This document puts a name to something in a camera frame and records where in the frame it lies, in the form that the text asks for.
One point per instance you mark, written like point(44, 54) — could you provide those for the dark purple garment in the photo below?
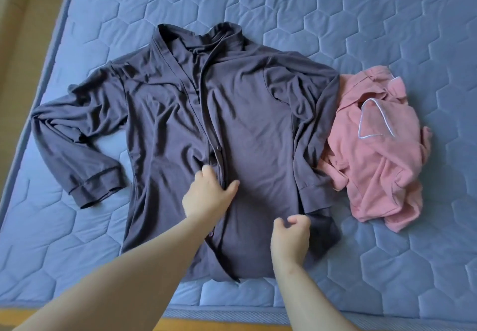
point(253, 118)

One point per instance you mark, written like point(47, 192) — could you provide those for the person's left hand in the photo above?
point(207, 200)

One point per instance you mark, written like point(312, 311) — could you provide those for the person's right hand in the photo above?
point(291, 241)

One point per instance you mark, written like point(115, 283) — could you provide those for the pink pajama shirt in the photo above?
point(380, 148)

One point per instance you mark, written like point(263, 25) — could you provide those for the person's left forearm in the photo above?
point(119, 290)

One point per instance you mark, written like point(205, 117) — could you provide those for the blue quilted mattress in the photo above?
point(373, 14)

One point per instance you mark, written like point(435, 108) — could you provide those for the person's right forearm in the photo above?
point(309, 301)

